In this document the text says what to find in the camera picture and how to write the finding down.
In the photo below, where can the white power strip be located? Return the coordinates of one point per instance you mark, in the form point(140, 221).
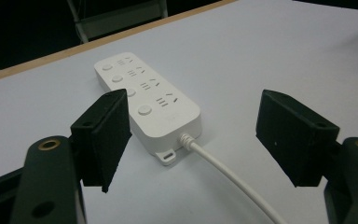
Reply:
point(155, 102)

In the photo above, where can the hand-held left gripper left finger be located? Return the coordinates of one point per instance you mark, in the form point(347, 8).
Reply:
point(101, 140)

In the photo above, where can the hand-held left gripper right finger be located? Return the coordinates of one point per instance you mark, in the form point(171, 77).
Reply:
point(295, 140)

